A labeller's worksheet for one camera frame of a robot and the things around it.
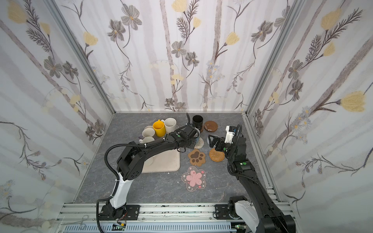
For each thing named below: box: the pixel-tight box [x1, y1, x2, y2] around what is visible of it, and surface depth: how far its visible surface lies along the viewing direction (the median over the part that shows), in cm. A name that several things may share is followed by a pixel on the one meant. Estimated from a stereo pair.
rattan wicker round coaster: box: [208, 148, 225, 163], surface depth 97 cm
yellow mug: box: [152, 119, 166, 138], surface depth 103 cm
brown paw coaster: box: [187, 148, 206, 167], surface depth 95 cm
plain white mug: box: [138, 136, 155, 144], surface depth 95 cm
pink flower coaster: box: [181, 166, 207, 192], surface depth 88 cm
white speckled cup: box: [164, 117, 180, 134], surface depth 106 cm
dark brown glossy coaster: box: [203, 120, 219, 133], surface depth 113 cm
